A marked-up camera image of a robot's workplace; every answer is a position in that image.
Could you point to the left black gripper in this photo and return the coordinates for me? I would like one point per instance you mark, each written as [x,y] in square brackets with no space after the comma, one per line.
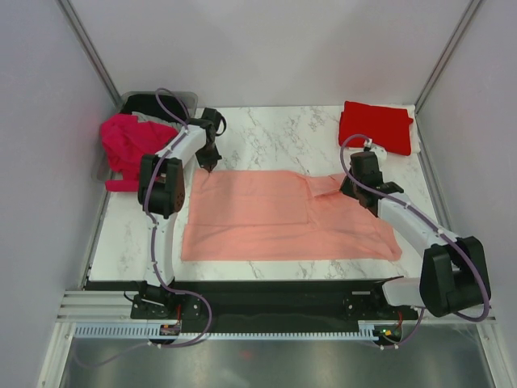
[211,163]

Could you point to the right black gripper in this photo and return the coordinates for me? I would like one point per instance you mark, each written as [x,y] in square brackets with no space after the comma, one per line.
[346,189]

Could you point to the grey plastic bin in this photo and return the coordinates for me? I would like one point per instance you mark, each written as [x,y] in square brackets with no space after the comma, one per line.
[101,171]

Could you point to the salmon pink t shirt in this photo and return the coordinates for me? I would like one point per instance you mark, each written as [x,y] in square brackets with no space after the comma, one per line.
[280,216]

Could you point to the magenta t shirt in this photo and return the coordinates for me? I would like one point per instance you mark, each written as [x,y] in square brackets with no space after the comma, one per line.
[126,139]

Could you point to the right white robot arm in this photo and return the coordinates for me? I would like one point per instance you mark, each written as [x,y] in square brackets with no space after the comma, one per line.
[454,277]

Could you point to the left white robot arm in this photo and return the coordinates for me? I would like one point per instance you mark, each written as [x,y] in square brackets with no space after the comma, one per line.
[162,194]

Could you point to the folded red t shirt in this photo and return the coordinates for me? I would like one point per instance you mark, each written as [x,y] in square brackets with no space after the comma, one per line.
[387,127]

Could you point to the folded white t shirt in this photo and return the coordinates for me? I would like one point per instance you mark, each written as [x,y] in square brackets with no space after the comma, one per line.
[413,127]

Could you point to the grey t shirt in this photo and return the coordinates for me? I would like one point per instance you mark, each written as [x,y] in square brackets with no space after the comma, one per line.
[143,118]

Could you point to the black t shirt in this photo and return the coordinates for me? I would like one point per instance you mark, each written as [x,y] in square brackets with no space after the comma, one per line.
[148,104]

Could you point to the left aluminium frame post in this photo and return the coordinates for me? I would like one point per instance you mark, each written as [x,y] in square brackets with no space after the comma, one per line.
[88,47]

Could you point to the aluminium frame post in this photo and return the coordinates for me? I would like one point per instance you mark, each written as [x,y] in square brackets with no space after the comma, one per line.
[88,47]
[468,16]

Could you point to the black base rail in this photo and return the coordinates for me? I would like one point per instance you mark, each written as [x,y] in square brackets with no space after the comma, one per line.
[274,305]

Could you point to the white slotted cable duct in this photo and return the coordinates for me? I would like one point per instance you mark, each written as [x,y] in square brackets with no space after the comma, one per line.
[179,331]

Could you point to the right aluminium frame post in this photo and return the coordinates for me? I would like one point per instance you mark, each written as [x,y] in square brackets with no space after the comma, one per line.
[468,16]

